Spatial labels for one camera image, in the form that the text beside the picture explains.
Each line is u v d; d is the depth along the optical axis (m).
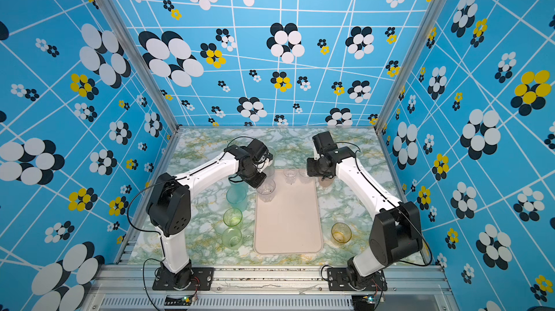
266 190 0.94
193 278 0.73
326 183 0.92
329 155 0.60
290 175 0.98
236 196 0.92
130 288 0.73
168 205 0.49
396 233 0.42
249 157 0.68
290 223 0.85
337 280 0.73
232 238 0.83
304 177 1.00
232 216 0.87
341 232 0.84
